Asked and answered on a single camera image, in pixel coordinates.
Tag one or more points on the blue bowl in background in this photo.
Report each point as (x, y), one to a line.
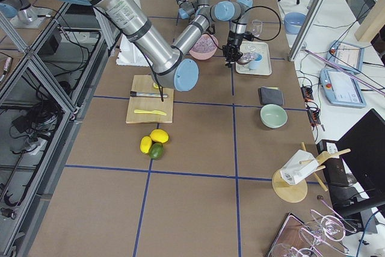
(293, 22)

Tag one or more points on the hanging wine glasses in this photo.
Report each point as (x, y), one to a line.
(321, 234)

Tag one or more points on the pile of clear ice cubes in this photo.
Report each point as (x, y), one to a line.
(204, 44)

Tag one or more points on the light blue plastic cup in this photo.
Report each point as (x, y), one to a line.
(255, 63)

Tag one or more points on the black monitor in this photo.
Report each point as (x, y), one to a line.
(365, 161)

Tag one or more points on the yellow plastic knife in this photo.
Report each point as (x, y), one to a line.
(156, 112)

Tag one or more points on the pink bowl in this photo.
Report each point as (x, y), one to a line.
(204, 56)

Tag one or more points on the large yellow lemon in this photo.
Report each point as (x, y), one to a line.
(159, 136)

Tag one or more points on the wooden cutting board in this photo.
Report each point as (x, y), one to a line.
(149, 109)

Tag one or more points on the steel muddler rod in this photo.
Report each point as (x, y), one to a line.
(136, 94)

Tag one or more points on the wooden cup stand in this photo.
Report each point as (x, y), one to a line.
(297, 193)

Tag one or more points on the stainless steel ice scoop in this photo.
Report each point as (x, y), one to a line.
(245, 59)

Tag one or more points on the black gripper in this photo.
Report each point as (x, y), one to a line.
(233, 41)

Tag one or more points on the clear wine glass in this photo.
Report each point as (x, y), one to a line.
(256, 27)

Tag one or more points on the teach pendant tablet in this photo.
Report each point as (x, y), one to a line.
(341, 90)

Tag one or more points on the small yellow lemon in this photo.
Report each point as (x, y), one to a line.
(145, 144)

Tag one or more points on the folded grey cloth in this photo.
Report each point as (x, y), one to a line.
(270, 96)

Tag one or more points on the cream bear tray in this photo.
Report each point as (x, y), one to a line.
(259, 48)

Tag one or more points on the white carton on stand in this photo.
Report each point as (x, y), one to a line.
(299, 166)

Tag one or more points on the light green bowl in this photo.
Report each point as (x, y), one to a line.
(273, 116)

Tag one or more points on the green lime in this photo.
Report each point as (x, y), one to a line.
(156, 151)

